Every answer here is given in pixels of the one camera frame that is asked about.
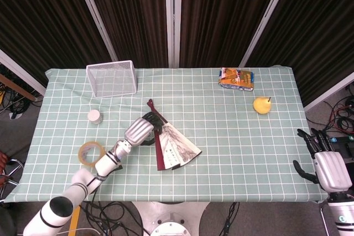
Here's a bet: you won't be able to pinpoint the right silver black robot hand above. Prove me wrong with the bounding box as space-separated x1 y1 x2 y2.
293 128 353 192

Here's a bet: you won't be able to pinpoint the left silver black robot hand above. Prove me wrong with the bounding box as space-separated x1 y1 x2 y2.
123 111 166 146

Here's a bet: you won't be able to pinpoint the paper folding fan red ribs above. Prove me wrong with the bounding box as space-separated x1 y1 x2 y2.
146 98 202 171

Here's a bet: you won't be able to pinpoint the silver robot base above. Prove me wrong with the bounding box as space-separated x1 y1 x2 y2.
132 201 211 236

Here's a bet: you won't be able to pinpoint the yellowish packing tape roll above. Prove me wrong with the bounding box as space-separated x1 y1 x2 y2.
78 141 107 168

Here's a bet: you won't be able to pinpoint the yellow pear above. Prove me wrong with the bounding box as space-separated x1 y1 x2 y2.
253 97 272 115

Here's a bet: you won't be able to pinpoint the green checked tablecloth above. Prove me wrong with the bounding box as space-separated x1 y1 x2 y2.
4 66 329 203

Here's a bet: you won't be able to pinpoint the orange and blue snack packet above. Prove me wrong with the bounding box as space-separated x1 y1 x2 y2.
218 67 255 92

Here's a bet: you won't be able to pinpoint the brown wooden plank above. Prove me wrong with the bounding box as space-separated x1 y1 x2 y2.
0 74 37 102

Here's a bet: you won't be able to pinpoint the dark pleated curtain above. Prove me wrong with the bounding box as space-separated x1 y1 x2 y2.
0 0 354 107

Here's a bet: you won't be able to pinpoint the black and red cable bundle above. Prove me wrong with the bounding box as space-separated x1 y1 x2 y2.
305 85 354 137

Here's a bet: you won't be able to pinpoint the white wire mesh basket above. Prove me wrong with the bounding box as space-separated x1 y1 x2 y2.
86 60 138 98

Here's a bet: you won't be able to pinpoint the white frame beam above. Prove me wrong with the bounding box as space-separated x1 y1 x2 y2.
0 49 46 96
303 71 354 112

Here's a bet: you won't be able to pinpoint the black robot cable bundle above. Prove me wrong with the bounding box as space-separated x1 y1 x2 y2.
79 201 146 236

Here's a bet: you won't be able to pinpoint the white frame post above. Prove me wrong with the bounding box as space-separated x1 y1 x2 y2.
72 0 119 62
165 0 183 68
239 0 295 68

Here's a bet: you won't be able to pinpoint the chrome frame stool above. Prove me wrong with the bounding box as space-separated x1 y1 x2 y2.
0 150 25 201

